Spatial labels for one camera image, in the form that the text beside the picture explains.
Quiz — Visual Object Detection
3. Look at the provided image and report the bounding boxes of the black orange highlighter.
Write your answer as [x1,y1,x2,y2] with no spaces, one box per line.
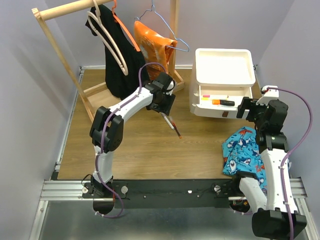
[212,99,235,107]

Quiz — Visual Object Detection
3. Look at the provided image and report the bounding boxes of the brown top drawer pull tab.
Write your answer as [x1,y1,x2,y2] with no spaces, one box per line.
[222,111,229,118]

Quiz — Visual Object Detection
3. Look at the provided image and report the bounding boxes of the wooden clothes rack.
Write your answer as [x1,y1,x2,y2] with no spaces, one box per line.
[31,0,186,123]

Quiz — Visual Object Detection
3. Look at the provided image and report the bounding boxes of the orange plastic hanger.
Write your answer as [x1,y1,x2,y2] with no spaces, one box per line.
[111,0,141,52]

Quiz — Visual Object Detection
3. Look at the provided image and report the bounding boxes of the red transparent pen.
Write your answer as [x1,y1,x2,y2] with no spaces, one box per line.
[170,120,182,139]

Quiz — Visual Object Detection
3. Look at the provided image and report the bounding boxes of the white marker grey cap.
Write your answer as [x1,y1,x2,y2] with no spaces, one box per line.
[160,112,175,130]

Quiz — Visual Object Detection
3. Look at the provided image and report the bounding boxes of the blue shark print cloth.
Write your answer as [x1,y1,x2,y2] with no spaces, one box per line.
[222,126,267,194]

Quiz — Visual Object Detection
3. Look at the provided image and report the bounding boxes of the aluminium frame rail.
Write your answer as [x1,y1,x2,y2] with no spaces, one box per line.
[28,179,313,240]

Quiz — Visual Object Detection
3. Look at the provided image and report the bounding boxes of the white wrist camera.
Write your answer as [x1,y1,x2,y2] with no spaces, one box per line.
[256,85,279,106]
[166,78,176,95]

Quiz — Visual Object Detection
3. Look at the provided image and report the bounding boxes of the white three-drawer organizer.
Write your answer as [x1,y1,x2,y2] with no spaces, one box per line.
[189,48,256,119]

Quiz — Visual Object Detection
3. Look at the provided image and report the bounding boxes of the beige wooden hanger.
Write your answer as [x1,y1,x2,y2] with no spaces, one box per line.
[87,0,129,76]

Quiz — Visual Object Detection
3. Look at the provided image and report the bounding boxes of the white marker yellow cap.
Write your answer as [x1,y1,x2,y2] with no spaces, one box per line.
[201,97,215,102]

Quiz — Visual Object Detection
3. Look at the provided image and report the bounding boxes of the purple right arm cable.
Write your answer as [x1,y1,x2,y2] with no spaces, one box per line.
[233,87,313,240]

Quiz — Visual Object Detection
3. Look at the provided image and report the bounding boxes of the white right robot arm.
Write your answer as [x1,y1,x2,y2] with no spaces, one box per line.
[230,97,307,240]

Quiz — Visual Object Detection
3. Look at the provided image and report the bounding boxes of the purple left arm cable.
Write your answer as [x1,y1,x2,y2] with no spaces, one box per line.
[93,62,168,219]

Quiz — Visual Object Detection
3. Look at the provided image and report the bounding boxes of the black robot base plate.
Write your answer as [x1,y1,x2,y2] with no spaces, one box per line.
[82,178,250,214]

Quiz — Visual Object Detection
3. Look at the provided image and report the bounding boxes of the blue wire hanger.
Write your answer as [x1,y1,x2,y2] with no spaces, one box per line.
[134,0,190,53]

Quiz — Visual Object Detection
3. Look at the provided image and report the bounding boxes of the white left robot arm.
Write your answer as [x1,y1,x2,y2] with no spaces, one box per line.
[89,72,176,198]

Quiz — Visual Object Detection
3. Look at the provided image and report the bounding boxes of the orange tie-dye garment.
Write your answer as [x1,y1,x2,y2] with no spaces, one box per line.
[133,20,178,81]

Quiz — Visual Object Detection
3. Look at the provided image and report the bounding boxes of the black garment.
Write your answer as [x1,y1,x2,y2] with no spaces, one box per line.
[85,4,146,100]

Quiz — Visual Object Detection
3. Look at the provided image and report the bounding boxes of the white marker pink cap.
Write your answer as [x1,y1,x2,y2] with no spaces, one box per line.
[202,94,229,100]

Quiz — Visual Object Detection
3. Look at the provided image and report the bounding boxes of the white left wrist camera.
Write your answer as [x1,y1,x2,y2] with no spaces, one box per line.
[166,78,176,95]

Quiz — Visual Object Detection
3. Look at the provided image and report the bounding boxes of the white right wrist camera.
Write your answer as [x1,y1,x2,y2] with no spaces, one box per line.
[256,85,279,106]

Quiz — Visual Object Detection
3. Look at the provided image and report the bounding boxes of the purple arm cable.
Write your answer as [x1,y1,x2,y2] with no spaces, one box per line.
[233,87,313,240]
[93,62,168,219]

